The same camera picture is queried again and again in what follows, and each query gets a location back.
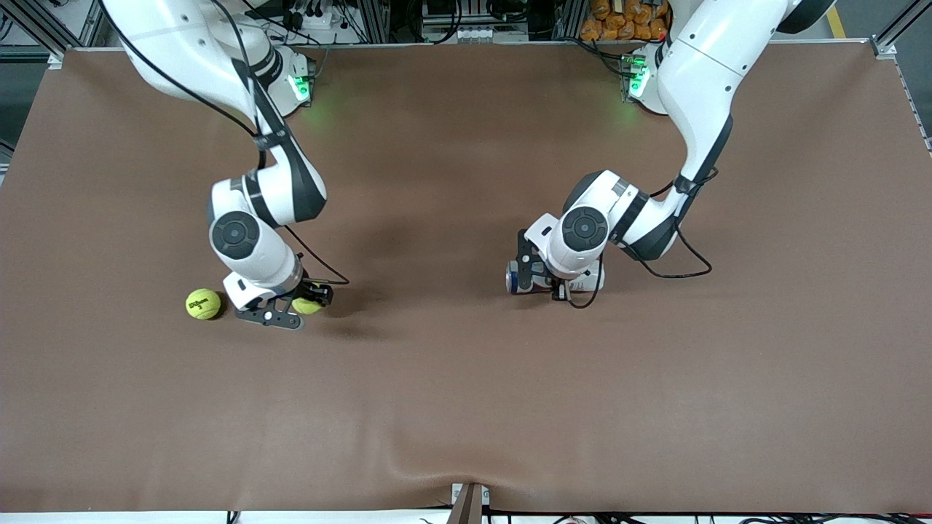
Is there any Roland Garros tennis ball can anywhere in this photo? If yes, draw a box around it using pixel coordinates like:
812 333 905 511
505 258 606 295

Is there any brown table mat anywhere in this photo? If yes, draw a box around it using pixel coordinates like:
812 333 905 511
0 40 932 514

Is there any orange packaged goods pile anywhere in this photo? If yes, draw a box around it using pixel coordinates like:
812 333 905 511
579 0 672 42

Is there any white power strip with plugs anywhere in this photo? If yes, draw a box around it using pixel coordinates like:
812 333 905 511
284 0 365 46

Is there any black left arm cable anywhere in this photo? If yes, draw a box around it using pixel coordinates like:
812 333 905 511
564 166 714 310

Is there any table edge bracket post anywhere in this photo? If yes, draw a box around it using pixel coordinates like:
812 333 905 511
450 482 490 524

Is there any aluminium frame beam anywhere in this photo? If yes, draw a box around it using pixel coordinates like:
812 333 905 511
870 0 932 60
0 0 110 70

